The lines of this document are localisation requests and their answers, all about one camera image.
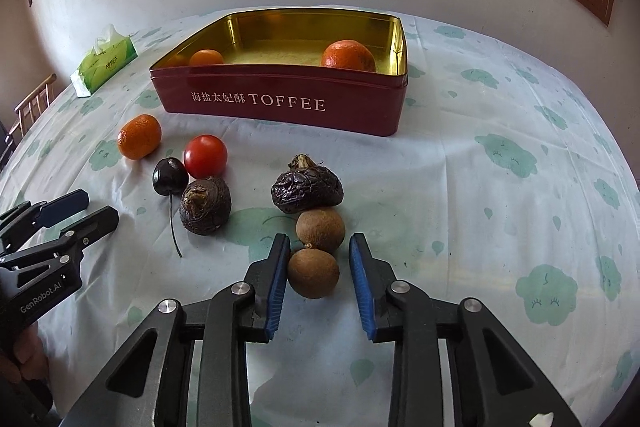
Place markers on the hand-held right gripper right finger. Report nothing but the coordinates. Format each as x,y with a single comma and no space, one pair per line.
362,292

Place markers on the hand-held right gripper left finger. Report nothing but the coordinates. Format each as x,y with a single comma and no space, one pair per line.
277,287

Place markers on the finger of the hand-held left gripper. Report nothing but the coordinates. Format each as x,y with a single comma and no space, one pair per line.
65,207
95,227

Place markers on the brown longan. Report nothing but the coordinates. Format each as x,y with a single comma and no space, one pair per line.
320,229
313,273

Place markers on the dark cherry with stem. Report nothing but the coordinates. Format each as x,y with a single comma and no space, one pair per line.
170,176

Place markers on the dark water chestnut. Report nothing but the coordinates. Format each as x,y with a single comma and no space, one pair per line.
307,191
205,205

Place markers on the orange mandarin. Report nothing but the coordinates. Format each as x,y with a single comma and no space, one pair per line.
206,57
348,55
139,136

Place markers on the red cherry tomato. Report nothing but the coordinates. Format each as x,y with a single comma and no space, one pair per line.
205,155

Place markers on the red tin box gold inside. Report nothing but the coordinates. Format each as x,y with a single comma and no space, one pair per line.
280,107

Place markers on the person's left hand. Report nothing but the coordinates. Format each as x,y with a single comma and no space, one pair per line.
27,357

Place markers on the wooden chair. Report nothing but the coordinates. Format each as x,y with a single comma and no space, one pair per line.
35,94

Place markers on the white cloud print tablecloth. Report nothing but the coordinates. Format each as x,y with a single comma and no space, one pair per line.
475,217

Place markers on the green tissue pack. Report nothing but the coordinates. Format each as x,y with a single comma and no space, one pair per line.
102,67

